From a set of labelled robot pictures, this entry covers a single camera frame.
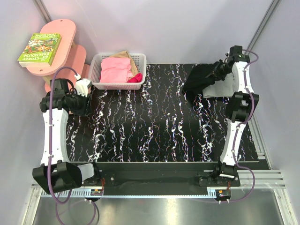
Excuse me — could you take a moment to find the black daisy print t-shirt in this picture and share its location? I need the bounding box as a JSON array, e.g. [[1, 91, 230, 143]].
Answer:
[[182, 62, 218, 103]]

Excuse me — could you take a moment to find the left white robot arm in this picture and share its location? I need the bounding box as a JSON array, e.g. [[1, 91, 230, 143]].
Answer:
[[32, 78, 101, 194]]

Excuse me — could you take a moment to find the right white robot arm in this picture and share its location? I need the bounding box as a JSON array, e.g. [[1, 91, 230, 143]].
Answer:
[[212, 45, 259, 186]]

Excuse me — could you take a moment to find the folded grey t-shirt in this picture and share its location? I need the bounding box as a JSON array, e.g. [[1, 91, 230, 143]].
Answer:
[[202, 73, 234, 98]]

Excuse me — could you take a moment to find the pink tiered wooden shelf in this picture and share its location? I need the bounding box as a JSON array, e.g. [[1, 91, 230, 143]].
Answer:
[[27, 19, 91, 115]]

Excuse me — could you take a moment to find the pink t-shirt in basket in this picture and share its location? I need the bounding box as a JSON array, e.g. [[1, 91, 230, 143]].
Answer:
[[99, 57, 132, 83]]

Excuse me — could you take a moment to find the white plastic laundry basket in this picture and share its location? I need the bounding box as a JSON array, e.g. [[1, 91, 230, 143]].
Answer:
[[88, 53, 146, 90]]

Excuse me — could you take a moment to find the green storey treehouse book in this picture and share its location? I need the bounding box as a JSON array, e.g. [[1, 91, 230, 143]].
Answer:
[[17, 33, 62, 68]]

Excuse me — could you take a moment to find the magenta garment in basket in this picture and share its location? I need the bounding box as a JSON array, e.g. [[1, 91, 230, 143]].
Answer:
[[127, 73, 143, 83]]

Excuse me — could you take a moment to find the beige garment in basket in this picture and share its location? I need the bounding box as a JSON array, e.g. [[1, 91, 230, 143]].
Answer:
[[111, 51, 138, 77]]

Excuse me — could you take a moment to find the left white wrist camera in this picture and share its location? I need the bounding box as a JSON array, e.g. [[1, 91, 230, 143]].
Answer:
[[74, 74, 92, 98]]

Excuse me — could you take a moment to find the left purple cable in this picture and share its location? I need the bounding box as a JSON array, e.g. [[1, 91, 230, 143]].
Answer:
[[46, 67, 101, 225]]

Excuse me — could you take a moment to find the purple cable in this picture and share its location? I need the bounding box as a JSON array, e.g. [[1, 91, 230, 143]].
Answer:
[[194, 49, 260, 204], [46, 67, 101, 225]]

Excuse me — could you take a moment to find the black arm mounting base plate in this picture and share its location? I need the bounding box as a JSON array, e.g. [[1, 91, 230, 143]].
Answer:
[[96, 162, 240, 198]]

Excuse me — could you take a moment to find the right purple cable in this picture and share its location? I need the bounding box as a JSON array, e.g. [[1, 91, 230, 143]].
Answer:
[[194, 49, 260, 204]]

